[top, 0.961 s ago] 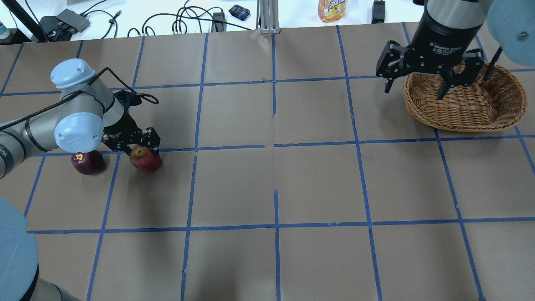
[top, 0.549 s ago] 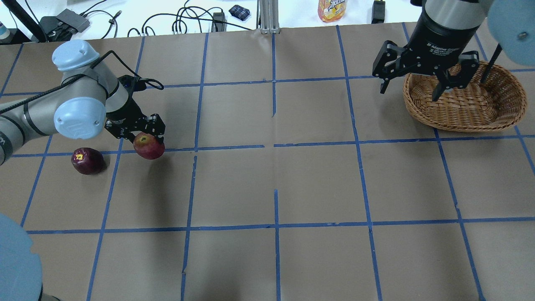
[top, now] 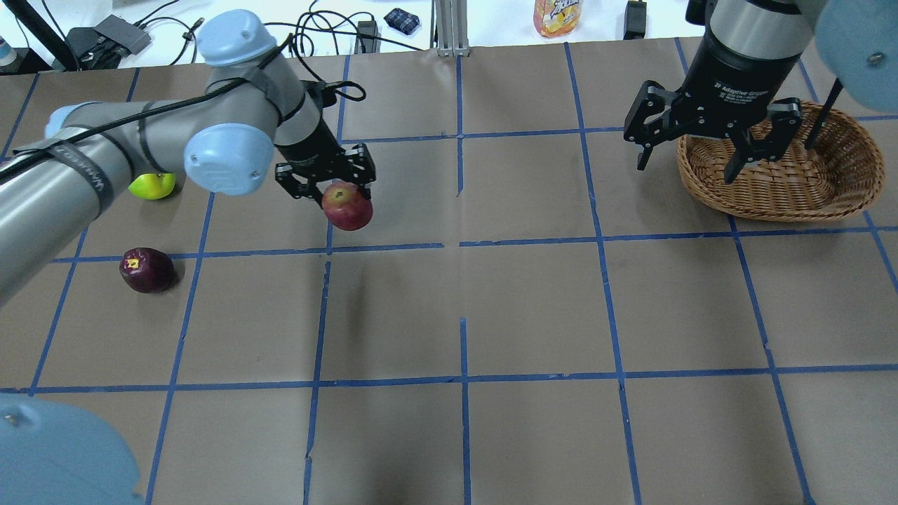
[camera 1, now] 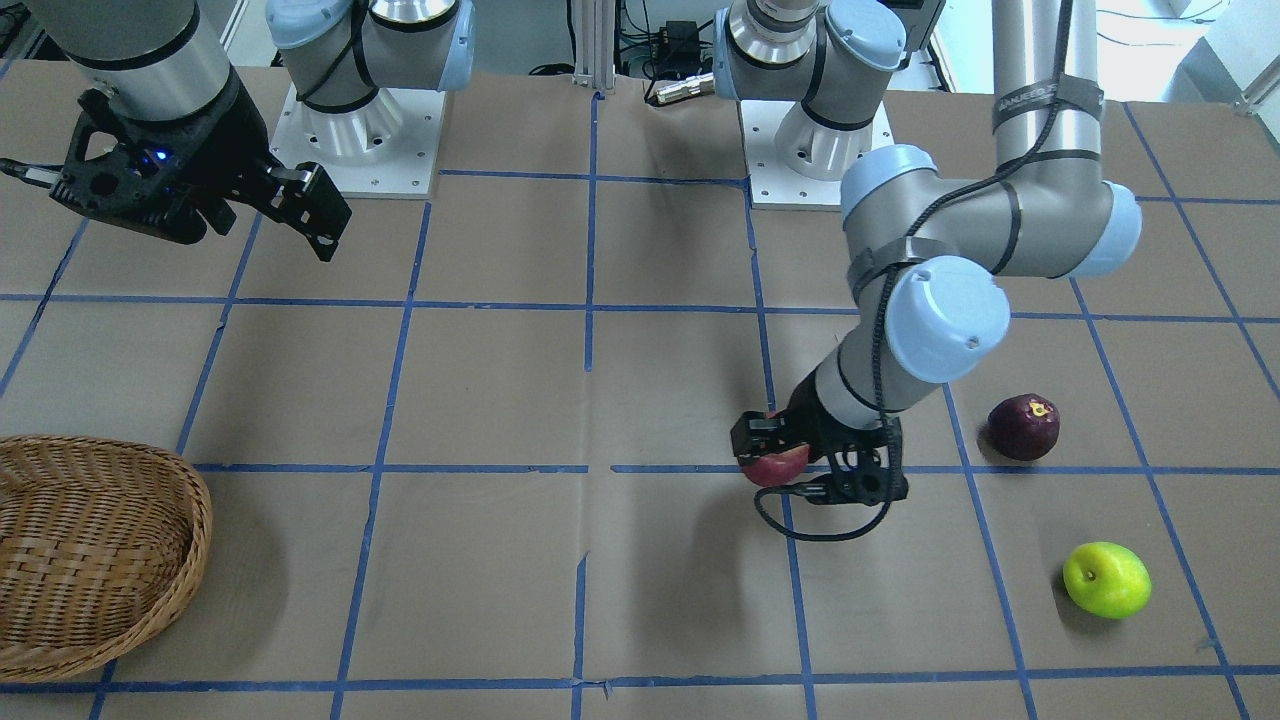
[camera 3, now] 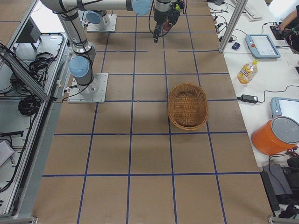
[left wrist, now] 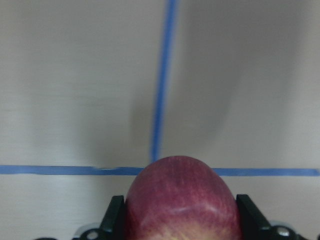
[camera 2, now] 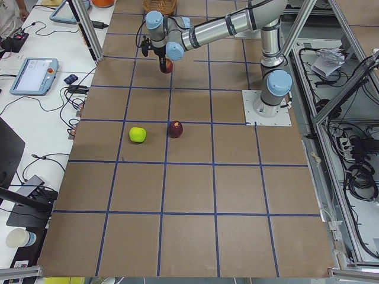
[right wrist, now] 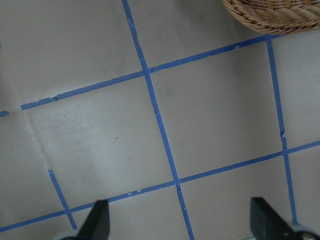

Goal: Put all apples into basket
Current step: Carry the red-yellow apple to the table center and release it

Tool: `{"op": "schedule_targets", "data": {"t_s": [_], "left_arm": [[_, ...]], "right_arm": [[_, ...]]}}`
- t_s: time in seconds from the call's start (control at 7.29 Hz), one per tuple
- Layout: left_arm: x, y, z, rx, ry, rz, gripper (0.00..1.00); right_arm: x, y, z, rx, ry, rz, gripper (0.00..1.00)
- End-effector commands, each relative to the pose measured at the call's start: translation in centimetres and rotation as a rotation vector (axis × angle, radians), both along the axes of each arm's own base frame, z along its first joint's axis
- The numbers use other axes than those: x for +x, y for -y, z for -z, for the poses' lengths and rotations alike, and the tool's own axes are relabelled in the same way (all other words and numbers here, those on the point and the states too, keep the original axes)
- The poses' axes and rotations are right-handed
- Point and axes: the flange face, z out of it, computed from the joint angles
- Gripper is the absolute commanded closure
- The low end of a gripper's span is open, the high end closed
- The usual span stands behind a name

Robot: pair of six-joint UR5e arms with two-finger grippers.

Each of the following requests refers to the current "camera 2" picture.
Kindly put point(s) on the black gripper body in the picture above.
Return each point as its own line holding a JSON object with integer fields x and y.
{"x": 160, "y": 55}

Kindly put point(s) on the red yellow apple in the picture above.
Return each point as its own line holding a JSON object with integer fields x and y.
{"x": 168, "y": 68}

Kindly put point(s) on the dark red apple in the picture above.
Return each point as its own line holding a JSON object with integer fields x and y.
{"x": 175, "y": 129}

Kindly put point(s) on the wicker basket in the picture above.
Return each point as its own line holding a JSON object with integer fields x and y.
{"x": 166, "y": 7}

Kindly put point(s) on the black power adapter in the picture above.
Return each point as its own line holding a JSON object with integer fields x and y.
{"x": 99, "y": 25}

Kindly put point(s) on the green apple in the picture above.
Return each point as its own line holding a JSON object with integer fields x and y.
{"x": 137, "y": 134}

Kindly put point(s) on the dark blue pouch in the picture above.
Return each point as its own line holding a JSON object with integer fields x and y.
{"x": 70, "y": 79}

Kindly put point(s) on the right teach pendant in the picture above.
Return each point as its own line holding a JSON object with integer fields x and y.
{"x": 63, "y": 14}

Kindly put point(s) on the teach pendant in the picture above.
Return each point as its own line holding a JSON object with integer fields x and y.
{"x": 63, "y": 14}
{"x": 35, "y": 77}

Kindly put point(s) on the left teach pendant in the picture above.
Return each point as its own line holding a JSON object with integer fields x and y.
{"x": 35, "y": 77}

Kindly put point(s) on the black monitor stand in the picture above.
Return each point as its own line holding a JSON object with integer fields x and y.
{"x": 33, "y": 204}

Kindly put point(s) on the white paper cup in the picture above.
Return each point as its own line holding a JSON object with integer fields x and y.
{"x": 20, "y": 237}

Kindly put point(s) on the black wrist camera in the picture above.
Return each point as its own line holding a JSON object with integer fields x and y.
{"x": 145, "y": 46}

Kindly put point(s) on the aluminium frame post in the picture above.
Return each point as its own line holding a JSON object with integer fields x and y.
{"x": 86, "y": 27}

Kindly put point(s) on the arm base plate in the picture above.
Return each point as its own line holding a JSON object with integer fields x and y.
{"x": 259, "y": 114}

